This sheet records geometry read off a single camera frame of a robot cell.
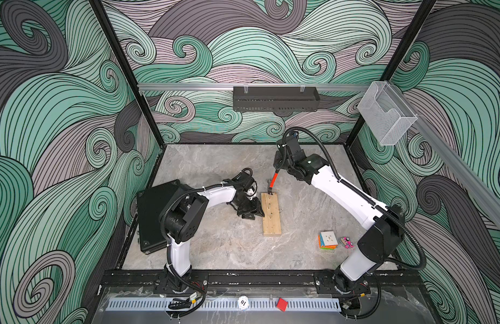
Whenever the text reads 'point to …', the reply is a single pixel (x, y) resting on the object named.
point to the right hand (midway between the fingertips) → (277, 158)
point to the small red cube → (282, 304)
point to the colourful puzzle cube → (327, 240)
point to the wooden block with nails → (271, 221)
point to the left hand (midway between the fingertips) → (260, 214)
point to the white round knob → (243, 302)
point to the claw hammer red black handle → (271, 183)
